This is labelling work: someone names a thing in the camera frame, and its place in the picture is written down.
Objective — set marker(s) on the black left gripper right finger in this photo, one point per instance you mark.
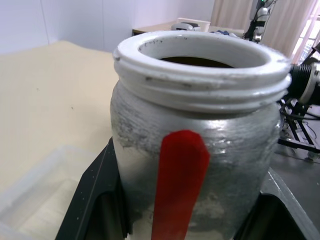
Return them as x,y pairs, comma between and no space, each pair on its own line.
277,215

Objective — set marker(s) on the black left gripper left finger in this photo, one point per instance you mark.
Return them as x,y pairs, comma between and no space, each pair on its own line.
95,200

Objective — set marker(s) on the white grey threaded jar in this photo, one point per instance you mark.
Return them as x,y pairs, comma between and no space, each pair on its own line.
240,160

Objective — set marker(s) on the clear plastic box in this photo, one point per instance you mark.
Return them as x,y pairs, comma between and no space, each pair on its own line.
37,190

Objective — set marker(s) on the dark brown jar contents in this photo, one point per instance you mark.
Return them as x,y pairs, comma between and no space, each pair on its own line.
195,62

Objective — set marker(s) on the red plastic strip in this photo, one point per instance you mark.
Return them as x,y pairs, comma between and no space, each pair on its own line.
180,180

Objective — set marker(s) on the black ribbed silver device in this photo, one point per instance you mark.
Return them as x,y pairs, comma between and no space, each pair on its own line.
308,80

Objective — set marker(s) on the wooden desk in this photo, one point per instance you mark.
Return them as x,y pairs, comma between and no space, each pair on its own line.
152,28

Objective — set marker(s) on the pink sheer curtain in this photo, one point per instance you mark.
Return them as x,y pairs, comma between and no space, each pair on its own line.
306,27

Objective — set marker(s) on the blue cloth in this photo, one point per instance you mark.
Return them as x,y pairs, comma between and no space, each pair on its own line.
223,32

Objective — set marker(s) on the grey white desktop device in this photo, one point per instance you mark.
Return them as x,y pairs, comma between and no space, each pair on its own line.
186,26

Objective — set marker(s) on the silver black background robot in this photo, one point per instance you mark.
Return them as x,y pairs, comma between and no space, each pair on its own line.
260,17

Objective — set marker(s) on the white plastic bin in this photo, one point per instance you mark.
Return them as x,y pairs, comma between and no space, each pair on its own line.
200,23

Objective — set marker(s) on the beige curtain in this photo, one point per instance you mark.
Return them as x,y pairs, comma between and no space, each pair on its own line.
230,12

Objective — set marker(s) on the black metal stand frame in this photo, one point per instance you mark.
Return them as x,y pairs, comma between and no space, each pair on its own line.
297,127

